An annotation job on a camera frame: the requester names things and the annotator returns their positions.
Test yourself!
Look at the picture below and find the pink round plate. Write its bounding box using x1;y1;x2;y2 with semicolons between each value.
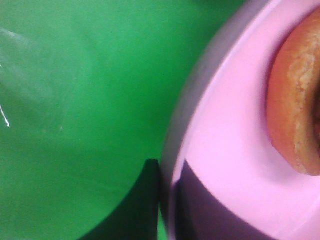
161;0;320;240

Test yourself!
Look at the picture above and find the burger with lettuce and cheese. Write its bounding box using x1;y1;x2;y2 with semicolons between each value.
266;8;320;176

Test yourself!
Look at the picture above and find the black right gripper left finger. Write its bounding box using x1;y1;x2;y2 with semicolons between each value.
82;159;160;240

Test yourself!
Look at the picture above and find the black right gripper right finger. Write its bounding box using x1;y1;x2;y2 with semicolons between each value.
173;161;273;240

